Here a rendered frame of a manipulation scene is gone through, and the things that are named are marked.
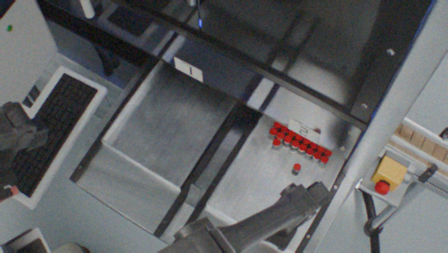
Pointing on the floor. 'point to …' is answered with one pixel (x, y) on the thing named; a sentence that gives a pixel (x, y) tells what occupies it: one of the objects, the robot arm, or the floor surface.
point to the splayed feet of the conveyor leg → (370, 221)
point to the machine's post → (402, 90)
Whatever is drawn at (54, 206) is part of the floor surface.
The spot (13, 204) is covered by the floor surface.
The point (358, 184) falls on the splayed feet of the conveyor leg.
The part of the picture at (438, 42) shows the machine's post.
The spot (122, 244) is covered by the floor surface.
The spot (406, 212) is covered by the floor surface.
